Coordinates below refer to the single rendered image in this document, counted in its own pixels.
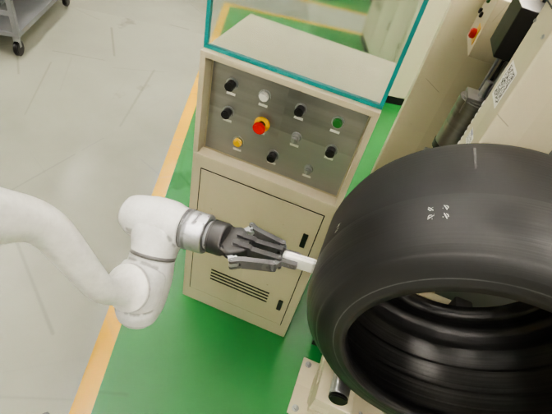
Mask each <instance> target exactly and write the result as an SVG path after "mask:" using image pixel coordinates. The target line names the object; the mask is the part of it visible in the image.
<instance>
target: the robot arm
mask: <svg viewBox="0 0 552 414"><path fill-rule="evenodd" d="M118 222H119V223H120V225H121V226H122V228H123V230H124V231H125V232H126V233H127V234H129V235H131V249H130V252H129V256H128V257H127V260H124V261H123V262H122V263H121V264H120V265H118V266H117V267H115V268H114V269H113V270H112V271H111V272H110V274H108V272H107V271H106V270H105V268H104V267H103V266H102V264H101V263H100V261H99V260H98V258H97V257H96V255H95V254H94V252H93V251H92V250H91V249H90V247H89V245H88V244H87V242H86V241H85V239H84V238H83V237H82V236H81V234H80V232H79V231H78V230H77V228H76V227H75V225H74V224H73V223H72V222H71V221H70V219H69V218H68V217H67V216H66V215H65V214H63V213H62V212H61V211H60V210H58V209H57V208H55V207H54V206H52V205H51V204H49V203H47V202H45V201H43V200H41V199H38V198H36V197H33V196H32V195H27V194H24V193H21V192H18V191H12V190H9V189H6V188H3V187H0V245H3V244H7V243H13V242H25V243H29V244H31V245H32V246H34V247H36V248H37V249H39V250H40V251H41V252H42V253H44V254H45V255H46V256H47V257H48V258H49V259H50V260H51V261H52V262H53V263H54V264H55V265H56V267H57V268H58V269H59V270H60V271H61V272H62V273H63V274H64V275H65V276H66V277H67V278H68V279H69V280H70V281H71V282H72V283H73V284H74V285H75V286H76V287H77V288H78V289H79V290H80V291H81V292H82V293H83V294H84V295H86V296H87V297H88V298H89V299H90V300H92V301H95V302H97V303H99V304H103V305H108V306H113V307H114V310H115V314H116V317H117V319H118V321H119V322H120V323H121V324H123V325H124V326H125V327H127V328H129V329H143V328H145V327H147V326H149V325H151V324H153V322H155V321H156V320H157V318H158V317H159V315H160V313H161V311H162V310H163V308H164V305H165V303H166V300H167V298H168V293H169V290H170V287H171V284H172V280H173V273H174V265H175V261H176V258H177V254H178V252H179V250H180V248H182V249H184V250H189V251H193V252H196V253H199V254H204V253H205V252H207V253H210V254H213V255H217V256H222V255H223V256H224V257H225V258H226V259H228V268H229V269H252V270H259V271H267V272H275V271H276V269H281V268H282V266H283V267H285V268H289V269H300V270H303V271H306V272H309V273H313V270H314V268H315V264H316V261H317V260H315V259H312V258H310V257H306V256H303V255H301V253H299V252H296V251H291V250H289V249H287V245H286V241H285V240H283V239H282V238H280V237H277V236H275V235H274V234H272V233H269V232H266V231H265V230H263V229H261V228H259V227H258V226H257V225H255V224H254V223H253V222H251V223H249V226H248V227H246V228H235V227H233V226H232V225H231V224H230V223H227V222H224V221H221V220H217V219H216V218H215V217H214V216H213V215H212V214H207V213H204V212H201V211H198V210H196V209H191V208H188V207H186V206H185V205H184V204H182V203H180V202H178V201H175V200H171V199H168V198H164V197H161V196H151V195H133V196H130V197H129V198H127V199H126V200H125V201H124V203H123V204H122V206H121V208H120V210H119V213H118ZM249 234H250V235H249Z"/></svg>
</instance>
